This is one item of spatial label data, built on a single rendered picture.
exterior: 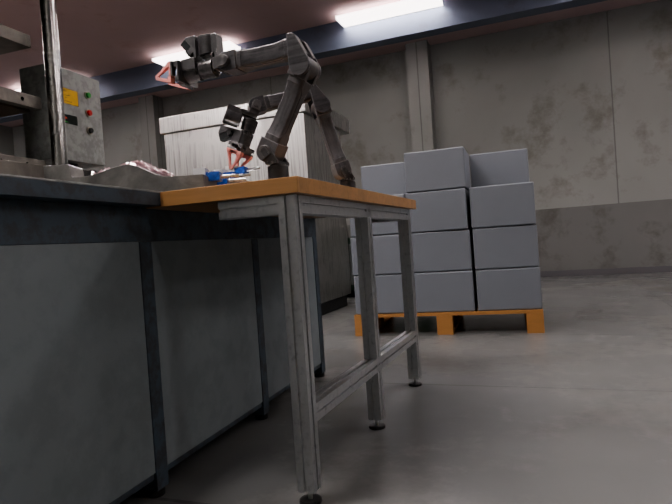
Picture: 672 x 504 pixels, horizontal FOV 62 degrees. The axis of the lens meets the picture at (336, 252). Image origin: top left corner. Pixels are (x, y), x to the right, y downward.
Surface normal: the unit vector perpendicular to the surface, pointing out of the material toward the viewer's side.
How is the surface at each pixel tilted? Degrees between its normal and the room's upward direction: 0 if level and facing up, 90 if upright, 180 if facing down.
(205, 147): 90
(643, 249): 90
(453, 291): 90
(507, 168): 90
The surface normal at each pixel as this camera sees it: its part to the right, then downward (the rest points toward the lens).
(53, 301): 0.95, -0.06
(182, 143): -0.34, 0.04
